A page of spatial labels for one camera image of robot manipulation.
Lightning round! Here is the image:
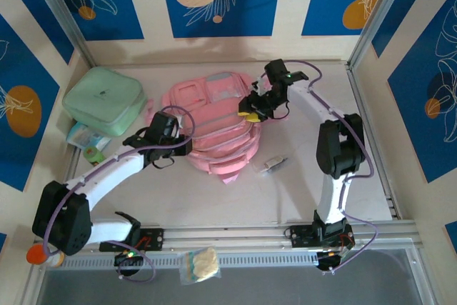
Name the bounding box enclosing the plastic bag with cotton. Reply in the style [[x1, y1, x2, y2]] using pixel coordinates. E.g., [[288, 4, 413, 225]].
[[177, 246, 222, 286]]

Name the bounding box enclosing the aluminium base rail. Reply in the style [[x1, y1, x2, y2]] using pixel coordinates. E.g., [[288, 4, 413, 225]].
[[35, 222, 418, 251]]

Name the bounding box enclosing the small clear bag of supplies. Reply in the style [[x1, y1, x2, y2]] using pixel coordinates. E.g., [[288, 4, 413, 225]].
[[253, 154, 293, 177]]

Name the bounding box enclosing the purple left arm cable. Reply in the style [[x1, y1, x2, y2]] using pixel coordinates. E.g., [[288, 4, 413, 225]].
[[41, 105, 196, 284]]

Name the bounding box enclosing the aluminium table side rail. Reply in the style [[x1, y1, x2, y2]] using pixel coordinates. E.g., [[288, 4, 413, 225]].
[[346, 64, 403, 220]]

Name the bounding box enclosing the mint green zip case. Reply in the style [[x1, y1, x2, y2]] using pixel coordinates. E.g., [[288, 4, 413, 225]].
[[61, 66, 148, 137]]

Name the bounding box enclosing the pink backpack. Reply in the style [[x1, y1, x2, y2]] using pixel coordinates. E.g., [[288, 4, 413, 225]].
[[144, 71, 263, 186]]

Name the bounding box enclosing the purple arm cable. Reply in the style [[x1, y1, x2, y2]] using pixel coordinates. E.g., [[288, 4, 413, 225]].
[[284, 60, 378, 274], [41, 105, 196, 284]]

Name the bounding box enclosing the grey slotted cable duct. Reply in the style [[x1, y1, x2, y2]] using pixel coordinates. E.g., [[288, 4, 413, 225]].
[[60, 251, 318, 269]]

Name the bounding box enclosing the white bottle orange lid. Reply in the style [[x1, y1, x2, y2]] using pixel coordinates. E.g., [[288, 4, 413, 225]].
[[26, 246, 65, 269]]

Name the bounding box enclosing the aluminium corner post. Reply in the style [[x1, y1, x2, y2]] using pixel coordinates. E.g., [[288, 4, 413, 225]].
[[346, 0, 418, 70], [26, 0, 96, 67]]

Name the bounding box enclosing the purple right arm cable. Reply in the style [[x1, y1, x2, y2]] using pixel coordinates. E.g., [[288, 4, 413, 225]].
[[284, 60, 378, 274]]

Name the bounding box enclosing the blue white tissue packet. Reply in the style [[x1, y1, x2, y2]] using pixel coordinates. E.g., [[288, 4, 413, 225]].
[[66, 121, 111, 151]]

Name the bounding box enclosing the small green bottle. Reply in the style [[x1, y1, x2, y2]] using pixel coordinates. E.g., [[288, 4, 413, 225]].
[[83, 146, 106, 167]]

